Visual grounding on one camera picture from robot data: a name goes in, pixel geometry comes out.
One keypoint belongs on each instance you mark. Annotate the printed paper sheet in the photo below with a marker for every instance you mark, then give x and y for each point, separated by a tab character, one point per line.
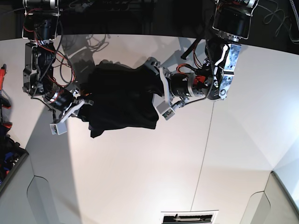
189	217

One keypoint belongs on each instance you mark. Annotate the black t-shirt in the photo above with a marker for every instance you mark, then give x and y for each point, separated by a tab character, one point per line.
119	97

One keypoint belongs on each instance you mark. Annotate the red orange hand tool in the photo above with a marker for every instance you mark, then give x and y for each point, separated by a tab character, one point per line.
4	102

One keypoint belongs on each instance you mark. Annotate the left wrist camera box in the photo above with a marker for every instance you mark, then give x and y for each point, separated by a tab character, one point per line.
165	110

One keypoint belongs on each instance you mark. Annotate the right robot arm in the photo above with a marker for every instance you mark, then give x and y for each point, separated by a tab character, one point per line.
40	26

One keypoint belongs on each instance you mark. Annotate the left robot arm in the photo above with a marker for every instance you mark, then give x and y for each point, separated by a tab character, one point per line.
212	78

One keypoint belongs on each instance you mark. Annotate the grey right table bracket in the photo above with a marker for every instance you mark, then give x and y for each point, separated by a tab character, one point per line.
273	205

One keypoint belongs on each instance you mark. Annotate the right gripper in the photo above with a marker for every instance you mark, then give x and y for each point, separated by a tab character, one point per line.
66	104

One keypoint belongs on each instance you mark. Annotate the grey bin with clutter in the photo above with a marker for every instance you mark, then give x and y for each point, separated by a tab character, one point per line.
11	156

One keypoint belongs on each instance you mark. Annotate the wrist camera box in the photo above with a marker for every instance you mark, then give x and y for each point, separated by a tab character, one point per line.
165	110
58	128

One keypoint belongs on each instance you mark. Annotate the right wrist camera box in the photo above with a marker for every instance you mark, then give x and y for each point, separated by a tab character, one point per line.
58	128

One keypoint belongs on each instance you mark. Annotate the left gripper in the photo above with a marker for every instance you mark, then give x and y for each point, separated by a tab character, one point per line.
162	86

